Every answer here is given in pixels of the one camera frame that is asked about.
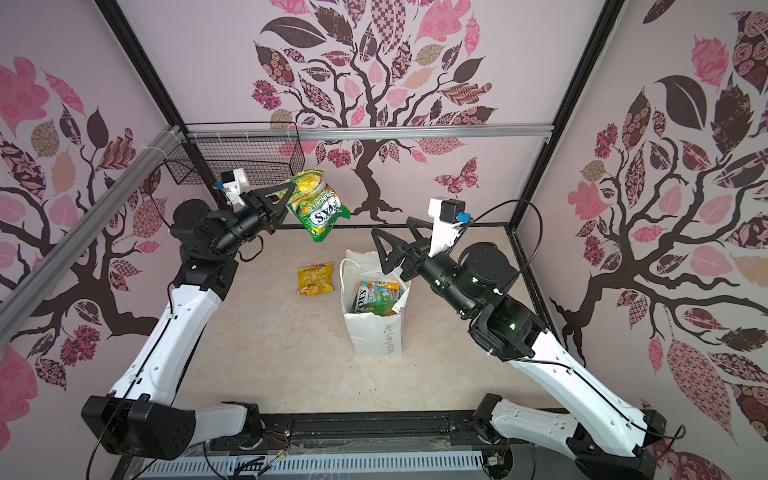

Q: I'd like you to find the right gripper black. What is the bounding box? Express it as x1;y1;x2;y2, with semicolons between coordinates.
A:
376;215;479;322

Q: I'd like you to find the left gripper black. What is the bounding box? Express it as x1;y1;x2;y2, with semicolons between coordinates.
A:
213;182;297;255

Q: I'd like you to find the green yellow snack bag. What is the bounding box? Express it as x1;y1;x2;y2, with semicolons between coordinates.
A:
288;170;351;243

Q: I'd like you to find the yellow chip bag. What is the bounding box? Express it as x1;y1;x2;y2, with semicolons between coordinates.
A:
298;262;334;296

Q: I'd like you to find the white paper bag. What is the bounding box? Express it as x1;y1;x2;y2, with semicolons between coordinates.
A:
339;250;411;357

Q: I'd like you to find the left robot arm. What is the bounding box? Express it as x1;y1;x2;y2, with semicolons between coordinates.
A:
81;182;295;460

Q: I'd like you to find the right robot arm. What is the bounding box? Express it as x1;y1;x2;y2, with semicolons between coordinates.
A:
371;219;666;479

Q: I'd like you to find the colourful snack bag in bag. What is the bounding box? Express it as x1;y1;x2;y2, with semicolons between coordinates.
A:
352;281;404;316

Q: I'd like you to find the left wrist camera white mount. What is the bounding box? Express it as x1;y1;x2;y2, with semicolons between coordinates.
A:
216;168;249;208

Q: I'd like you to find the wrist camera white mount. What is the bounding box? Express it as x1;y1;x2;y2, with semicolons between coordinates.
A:
428;198;471;257
216;168;249;208

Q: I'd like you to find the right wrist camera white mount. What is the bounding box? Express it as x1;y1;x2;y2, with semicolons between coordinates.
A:
428;198;471;257

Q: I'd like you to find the black wire basket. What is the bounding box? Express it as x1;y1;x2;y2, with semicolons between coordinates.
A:
167;120;305;186

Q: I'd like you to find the left camera cable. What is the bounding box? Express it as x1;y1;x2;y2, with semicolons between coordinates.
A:
146;173;265;265

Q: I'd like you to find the camera cable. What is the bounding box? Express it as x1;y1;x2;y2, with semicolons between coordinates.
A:
461;199;544;283
146;173;265;265

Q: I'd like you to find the aluminium rail back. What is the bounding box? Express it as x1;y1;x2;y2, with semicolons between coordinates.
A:
186;124;554;141

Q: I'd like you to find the aluminium rail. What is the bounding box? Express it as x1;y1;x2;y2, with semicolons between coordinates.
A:
186;124;554;141
1;125;184;345

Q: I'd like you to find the right camera cable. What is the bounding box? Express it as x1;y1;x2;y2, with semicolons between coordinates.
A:
461;199;544;283

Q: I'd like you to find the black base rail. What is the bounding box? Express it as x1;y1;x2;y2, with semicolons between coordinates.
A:
113;407;601;480

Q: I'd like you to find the white slotted cable duct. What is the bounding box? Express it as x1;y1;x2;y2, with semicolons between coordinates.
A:
127;451;484;479

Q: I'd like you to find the aluminium rail left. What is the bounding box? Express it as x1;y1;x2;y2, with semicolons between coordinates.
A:
1;125;184;345

